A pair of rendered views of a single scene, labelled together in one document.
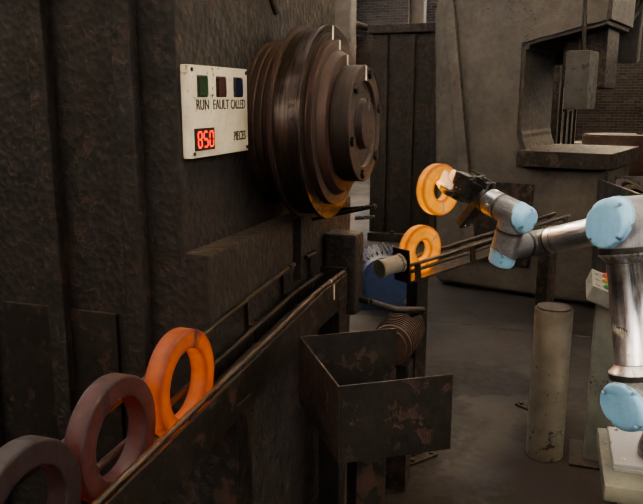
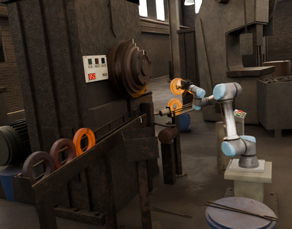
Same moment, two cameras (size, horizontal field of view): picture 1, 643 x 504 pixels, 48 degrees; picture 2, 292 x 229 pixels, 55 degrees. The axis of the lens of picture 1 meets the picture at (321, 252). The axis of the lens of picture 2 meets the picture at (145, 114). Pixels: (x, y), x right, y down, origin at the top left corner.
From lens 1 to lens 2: 62 cm
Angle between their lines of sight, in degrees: 7
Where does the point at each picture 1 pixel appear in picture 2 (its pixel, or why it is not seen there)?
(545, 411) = (221, 157)
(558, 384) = not seen: hidden behind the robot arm
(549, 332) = (220, 131)
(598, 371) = not seen: hidden behind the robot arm
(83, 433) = (53, 151)
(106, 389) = (60, 141)
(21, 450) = (37, 153)
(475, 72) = (210, 44)
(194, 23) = (86, 44)
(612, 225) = (219, 92)
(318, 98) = (127, 61)
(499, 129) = (220, 64)
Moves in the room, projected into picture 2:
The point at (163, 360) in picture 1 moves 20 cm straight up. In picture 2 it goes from (77, 136) to (72, 102)
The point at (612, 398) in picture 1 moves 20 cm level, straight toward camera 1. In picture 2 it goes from (224, 146) to (216, 155)
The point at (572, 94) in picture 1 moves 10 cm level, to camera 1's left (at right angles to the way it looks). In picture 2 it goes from (242, 49) to (235, 50)
